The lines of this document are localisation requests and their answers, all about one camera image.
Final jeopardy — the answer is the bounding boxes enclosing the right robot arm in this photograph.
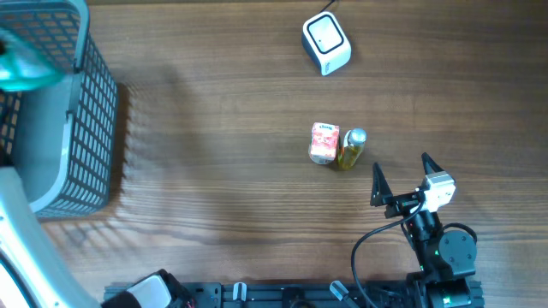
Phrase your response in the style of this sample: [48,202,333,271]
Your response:
[370,153,477,307]

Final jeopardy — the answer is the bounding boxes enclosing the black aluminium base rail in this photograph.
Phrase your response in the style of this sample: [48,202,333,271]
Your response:
[104,280,485,308]

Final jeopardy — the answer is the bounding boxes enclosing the yellow oil bottle grey cap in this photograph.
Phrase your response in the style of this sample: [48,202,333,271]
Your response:
[337,128,367,170]

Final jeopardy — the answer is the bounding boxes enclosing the white barcode scanner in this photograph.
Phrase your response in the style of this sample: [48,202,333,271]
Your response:
[301,11,352,76]

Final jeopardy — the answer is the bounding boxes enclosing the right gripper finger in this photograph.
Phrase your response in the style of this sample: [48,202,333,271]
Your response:
[421,152,444,175]
[370,163,393,207]

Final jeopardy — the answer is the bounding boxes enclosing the red tissue pack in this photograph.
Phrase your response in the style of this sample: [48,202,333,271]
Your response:
[308,122,340,165]

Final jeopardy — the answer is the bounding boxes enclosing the green glove package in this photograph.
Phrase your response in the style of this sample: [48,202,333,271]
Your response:
[1,28,64,92]

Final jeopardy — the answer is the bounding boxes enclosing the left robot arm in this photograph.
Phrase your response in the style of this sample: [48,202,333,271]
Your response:
[1,167,192,308]

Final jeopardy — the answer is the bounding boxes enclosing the grey plastic shopping basket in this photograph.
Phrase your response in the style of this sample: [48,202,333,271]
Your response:
[1,1,118,218]

